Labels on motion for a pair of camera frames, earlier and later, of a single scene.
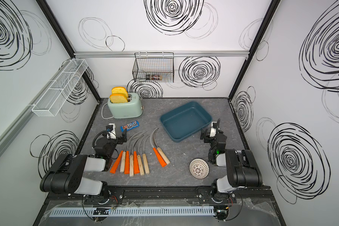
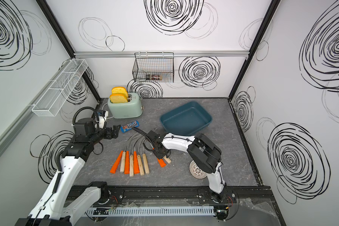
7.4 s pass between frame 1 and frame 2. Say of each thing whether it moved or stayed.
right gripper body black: moved
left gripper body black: moved
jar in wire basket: stayed
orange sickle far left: stayed
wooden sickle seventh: stayed
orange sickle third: stayed
